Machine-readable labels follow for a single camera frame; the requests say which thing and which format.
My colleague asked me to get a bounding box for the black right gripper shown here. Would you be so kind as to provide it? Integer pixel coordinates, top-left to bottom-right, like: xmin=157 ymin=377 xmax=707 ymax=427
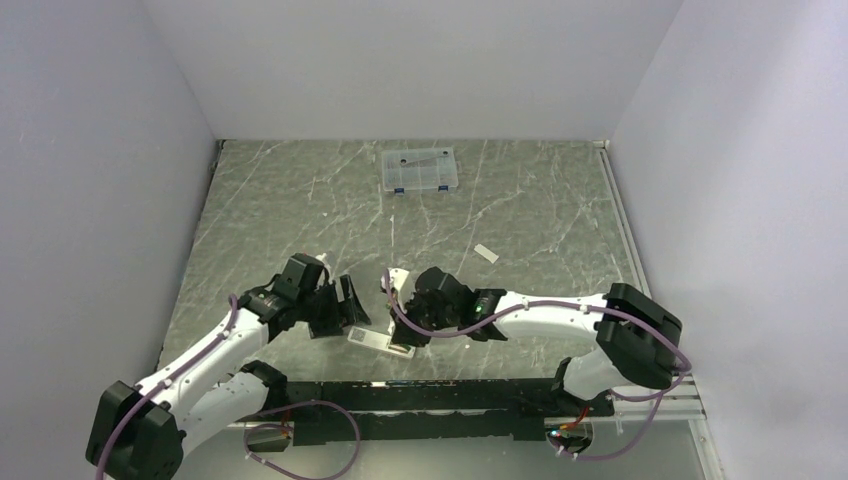
xmin=390 ymin=289 xmax=460 ymax=348

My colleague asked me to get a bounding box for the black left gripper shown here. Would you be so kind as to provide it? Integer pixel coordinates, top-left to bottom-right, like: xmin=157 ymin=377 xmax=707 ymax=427
xmin=297 ymin=274 xmax=370 ymax=338

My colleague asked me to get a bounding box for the white remote control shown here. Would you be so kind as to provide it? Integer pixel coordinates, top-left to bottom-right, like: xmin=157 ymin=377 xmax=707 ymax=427
xmin=347 ymin=326 xmax=416 ymax=359

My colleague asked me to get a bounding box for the white battery cover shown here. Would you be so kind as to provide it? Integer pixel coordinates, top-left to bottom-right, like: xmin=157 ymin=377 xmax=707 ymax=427
xmin=474 ymin=244 xmax=499 ymax=264

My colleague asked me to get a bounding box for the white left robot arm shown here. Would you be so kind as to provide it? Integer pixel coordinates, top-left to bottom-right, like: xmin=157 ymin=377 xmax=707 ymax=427
xmin=85 ymin=253 xmax=372 ymax=479

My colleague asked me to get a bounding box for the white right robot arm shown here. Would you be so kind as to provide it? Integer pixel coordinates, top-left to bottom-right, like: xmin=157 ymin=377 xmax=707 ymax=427
xmin=380 ymin=267 xmax=692 ymax=415

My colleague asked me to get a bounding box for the clear plastic organizer box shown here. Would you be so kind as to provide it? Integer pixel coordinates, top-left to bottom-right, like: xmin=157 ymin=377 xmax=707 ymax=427
xmin=380 ymin=147 xmax=459 ymax=195

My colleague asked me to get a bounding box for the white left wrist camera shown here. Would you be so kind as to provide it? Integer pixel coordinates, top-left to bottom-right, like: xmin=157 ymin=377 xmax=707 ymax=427
xmin=314 ymin=251 xmax=335 ymax=284

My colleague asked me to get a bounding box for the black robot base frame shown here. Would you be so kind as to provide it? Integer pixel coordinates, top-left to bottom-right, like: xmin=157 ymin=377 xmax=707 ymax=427
xmin=218 ymin=357 xmax=617 ymax=446

